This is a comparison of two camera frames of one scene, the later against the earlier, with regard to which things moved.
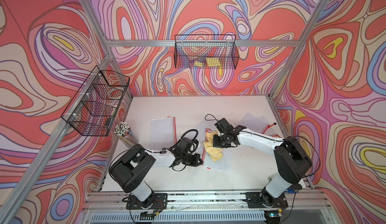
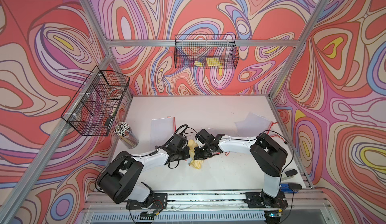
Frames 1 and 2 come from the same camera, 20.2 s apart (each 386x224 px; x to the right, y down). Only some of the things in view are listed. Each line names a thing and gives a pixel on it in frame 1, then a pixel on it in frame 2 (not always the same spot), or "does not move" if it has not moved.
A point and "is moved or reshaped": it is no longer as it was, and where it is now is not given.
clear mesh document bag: (253, 122) does not move
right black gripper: (216, 143) → (198, 156)
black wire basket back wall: (206, 51) does not move
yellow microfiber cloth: (215, 153) is moved or reshaped
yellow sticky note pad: (213, 62) does not move
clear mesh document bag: (163, 134) does not move
